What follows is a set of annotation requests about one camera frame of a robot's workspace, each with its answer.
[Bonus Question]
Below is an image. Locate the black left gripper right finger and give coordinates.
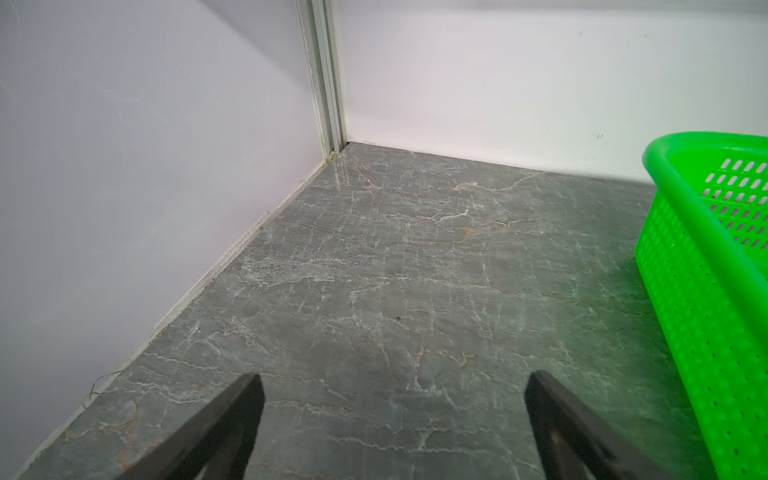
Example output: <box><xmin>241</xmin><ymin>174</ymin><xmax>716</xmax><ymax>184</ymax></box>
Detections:
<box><xmin>524</xmin><ymin>370</ymin><xmax>672</xmax><ymax>479</ymax></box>

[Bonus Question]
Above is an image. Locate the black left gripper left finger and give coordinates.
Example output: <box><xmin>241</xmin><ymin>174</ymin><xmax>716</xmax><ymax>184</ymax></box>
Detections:
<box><xmin>119</xmin><ymin>373</ymin><xmax>265</xmax><ymax>479</ymax></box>

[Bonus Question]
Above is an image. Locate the green plastic basket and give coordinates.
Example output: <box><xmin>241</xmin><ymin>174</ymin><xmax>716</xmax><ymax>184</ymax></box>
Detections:
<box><xmin>635</xmin><ymin>132</ymin><xmax>767</xmax><ymax>479</ymax></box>

